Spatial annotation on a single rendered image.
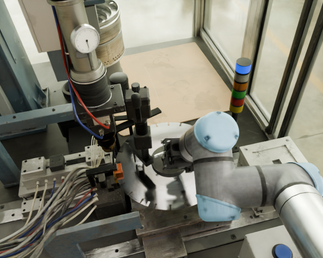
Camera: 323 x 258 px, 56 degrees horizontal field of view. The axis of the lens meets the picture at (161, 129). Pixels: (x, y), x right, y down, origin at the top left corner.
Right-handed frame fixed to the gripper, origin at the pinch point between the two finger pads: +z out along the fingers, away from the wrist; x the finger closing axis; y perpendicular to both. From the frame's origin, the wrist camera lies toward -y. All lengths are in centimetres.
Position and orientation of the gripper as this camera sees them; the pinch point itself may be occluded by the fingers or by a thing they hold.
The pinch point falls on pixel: (179, 160)
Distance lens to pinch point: 87.0
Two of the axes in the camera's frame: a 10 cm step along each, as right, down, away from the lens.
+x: 0.7, 9.7, -2.5
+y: -9.8, 0.2, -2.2
